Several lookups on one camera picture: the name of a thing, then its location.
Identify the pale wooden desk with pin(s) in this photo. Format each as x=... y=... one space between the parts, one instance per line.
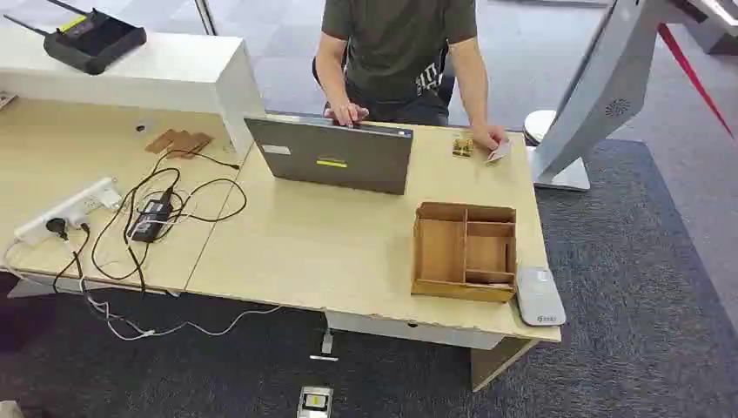
x=277 y=231

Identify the brown cardboard pieces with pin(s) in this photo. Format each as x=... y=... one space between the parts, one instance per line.
x=179 y=142

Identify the person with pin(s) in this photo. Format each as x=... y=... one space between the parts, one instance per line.
x=398 y=52

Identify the black router with antennas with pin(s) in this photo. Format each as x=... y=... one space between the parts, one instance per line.
x=92 y=37

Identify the small gold figurine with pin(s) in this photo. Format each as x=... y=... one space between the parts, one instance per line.
x=462 y=146

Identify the black power adapter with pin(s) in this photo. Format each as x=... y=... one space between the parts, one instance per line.
x=151 y=219

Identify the silver device on floor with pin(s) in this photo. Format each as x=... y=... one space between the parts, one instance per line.
x=315 y=402

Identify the person's right hand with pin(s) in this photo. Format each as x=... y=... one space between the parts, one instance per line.
x=347 y=112

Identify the wooden compartment box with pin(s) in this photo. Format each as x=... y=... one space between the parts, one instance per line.
x=464 y=251

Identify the black plug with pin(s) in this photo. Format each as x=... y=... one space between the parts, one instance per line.
x=56 y=227

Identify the person's left hand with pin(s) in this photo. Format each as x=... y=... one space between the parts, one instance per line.
x=489 y=136

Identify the person's hand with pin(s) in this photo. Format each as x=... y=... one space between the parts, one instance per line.
x=347 y=112
x=489 y=136

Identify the white power strip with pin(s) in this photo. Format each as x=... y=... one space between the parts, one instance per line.
x=69 y=210

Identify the grey laptop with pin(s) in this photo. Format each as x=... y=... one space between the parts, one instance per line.
x=334 y=156

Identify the grey flat device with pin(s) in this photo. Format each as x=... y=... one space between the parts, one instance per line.
x=539 y=296

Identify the grey kiosk stand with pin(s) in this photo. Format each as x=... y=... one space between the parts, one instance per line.
x=599 y=92

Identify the pale card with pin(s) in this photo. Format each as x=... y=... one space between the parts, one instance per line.
x=499 y=153

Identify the white raised shelf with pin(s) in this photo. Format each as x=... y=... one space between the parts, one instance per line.
x=144 y=75

